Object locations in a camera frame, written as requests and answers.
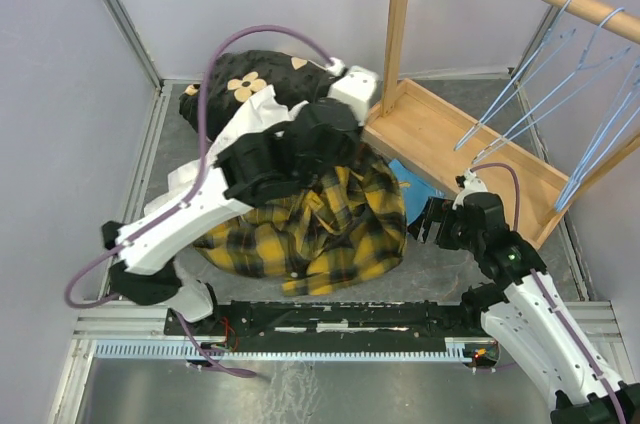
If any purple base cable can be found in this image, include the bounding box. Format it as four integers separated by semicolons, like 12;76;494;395
177;318;259;379

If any yellow plaid shirt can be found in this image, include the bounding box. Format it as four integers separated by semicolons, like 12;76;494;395
193;145;407;297

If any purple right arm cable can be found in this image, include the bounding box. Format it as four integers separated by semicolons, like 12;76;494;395
472;162;626;424

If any blue folded cloth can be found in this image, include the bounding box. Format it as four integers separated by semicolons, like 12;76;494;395
389;159;445;225

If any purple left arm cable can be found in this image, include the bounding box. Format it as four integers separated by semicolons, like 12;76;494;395
66;24;335;309

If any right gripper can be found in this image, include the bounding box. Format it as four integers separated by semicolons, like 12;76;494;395
405;195;481;252

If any white shirt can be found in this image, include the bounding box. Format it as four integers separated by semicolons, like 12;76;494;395
144;83;309;218

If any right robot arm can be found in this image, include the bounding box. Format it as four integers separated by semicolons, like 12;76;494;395
409;192;639;423

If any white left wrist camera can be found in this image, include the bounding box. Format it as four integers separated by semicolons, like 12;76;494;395
326;57;379;126

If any light blue wire hanger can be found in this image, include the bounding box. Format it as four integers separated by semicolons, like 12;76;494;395
455;7;631;165
453;0;573;151
554;59;639;212

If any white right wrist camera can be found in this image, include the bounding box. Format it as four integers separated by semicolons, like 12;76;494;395
452;168;488;209

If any white slotted cable duct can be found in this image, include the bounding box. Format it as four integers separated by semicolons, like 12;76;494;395
94;340;472;363

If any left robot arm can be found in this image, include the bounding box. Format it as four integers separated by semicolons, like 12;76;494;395
109;97;369;334

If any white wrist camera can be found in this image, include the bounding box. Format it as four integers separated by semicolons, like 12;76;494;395
326;57;379;126
452;168;488;209

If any black flower-pattern garment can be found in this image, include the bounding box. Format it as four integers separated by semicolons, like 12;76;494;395
206;50;338;145

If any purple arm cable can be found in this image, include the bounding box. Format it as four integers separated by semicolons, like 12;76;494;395
66;24;335;309
472;162;626;424

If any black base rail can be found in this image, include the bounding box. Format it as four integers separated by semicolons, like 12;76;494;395
188;301;493;352

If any wooden clothes rack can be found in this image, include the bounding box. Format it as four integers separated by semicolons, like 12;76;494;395
364;0;639;247

